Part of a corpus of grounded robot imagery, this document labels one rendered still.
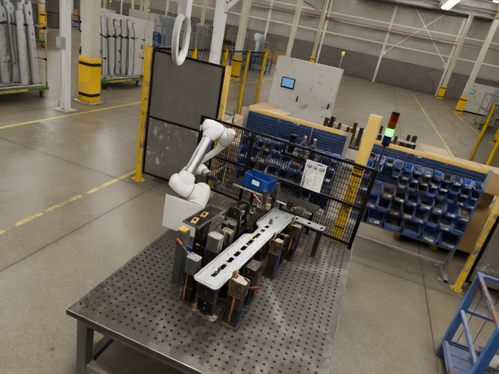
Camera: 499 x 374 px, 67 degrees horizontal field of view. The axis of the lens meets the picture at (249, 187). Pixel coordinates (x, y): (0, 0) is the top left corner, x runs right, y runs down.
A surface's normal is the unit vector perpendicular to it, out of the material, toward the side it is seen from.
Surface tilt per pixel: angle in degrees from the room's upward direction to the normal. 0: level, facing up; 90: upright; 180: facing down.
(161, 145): 90
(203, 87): 90
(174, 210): 90
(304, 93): 90
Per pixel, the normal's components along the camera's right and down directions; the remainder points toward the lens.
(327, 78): -0.33, 0.31
